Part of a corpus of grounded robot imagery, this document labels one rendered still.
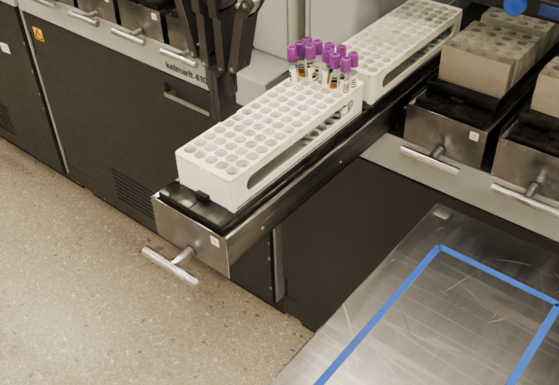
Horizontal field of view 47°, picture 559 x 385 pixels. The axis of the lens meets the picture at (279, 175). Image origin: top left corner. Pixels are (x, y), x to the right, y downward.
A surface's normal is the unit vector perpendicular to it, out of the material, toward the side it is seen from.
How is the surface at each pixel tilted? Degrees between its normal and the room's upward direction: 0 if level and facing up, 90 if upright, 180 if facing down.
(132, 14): 90
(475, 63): 90
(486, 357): 0
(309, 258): 90
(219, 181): 90
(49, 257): 0
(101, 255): 0
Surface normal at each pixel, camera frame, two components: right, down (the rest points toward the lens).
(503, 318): -0.03, -0.78
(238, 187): 0.77, 0.38
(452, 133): -0.63, 0.50
